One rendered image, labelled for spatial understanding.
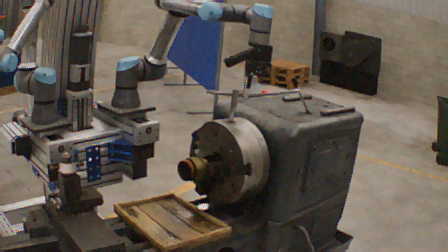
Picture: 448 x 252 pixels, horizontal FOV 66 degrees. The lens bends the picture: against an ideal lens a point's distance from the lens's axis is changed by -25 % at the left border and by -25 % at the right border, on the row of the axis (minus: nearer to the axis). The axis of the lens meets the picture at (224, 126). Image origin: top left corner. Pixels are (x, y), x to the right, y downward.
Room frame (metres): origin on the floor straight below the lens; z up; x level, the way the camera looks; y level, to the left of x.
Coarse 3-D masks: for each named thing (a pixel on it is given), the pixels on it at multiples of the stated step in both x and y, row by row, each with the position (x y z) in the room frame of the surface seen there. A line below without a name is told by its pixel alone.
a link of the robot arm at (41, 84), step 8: (32, 72) 1.61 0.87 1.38; (40, 72) 1.56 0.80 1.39; (48, 72) 1.58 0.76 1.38; (32, 80) 1.57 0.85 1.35; (40, 80) 1.55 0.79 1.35; (48, 80) 1.57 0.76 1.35; (32, 88) 1.57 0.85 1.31; (40, 88) 1.55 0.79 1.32; (48, 88) 1.57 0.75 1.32; (40, 96) 1.55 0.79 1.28; (48, 96) 1.57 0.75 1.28
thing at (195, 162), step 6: (192, 156) 1.51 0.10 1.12; (198, 156) 1.49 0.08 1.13; (180, 162) 1.47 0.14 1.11; (186, 162) 1.45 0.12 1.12; (192, 162) 1.46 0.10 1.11; (198, 162) 1.47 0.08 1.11; (204, 162) 1.49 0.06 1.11; (180, 168) 1.48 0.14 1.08; (186, 168) 1.50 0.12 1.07; (192, 168) 1.44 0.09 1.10; (198, 168) 1.45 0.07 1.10; (204, 168) 1.46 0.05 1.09; (180, 174) 1.47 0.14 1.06; (186, 174) 1.49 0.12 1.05; (192, 174) 1.43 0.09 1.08; (198, 174) 1.45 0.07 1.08; (204, 174) 1.46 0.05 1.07; (186, 180) 1.44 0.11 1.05; (192, 180) 1.46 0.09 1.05; (198, 180) 1.48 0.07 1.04
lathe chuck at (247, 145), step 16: (208, 128) 1.59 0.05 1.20; (224, 128) 1.53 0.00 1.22; (240, 128) 1.54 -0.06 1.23; (224, 144) 1.52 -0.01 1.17; (240, 144) 1.47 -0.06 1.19; (256, 144) 1.51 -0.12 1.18; (208, 160) 1.59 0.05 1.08; (224, 160) 1.52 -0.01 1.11; (240, 160) 1.46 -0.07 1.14; (256, 160) 1.48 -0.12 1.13; (224, 176) 1.51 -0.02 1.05; (240, 176) 1.45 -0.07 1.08; (256, 176) 1.47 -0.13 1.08; (224, 192) 1.50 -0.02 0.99; (240, 192) 1.45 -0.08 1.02
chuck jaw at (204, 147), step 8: (200, 128) 1.62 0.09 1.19; (192, 136) 1.59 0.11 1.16; (200, 136) 1.57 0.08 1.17; (192, 144) 1.56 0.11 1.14; (200, 144) 1.55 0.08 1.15; (208, 144) 1.57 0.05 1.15; (192, 152) 1.52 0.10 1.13; (200, 152) 1.52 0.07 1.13; (208, 152) 1.55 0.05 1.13; (216, 152) 1.57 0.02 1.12
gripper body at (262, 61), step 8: (256, 48) 1.55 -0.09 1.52; (264, 48) 1.53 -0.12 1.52; (272, 48) 1.55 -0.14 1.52; (256, 56) 1.55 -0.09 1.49; (264, 56) 1.55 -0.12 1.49; (248, 64) 1.53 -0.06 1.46; (256, 64) 1.53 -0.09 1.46; (264, 64) 1.53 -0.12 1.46; (256, 72) 1.54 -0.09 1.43; (264, 72) 1.54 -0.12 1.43
